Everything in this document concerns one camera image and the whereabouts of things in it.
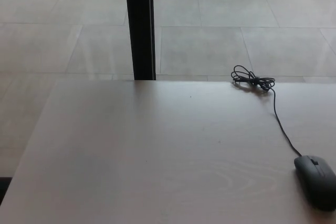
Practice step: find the black computer mouse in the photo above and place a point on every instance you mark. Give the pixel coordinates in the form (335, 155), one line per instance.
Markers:
(315, 182)

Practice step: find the black vertical post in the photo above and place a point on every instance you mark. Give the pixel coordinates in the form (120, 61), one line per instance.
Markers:
(140, 24)

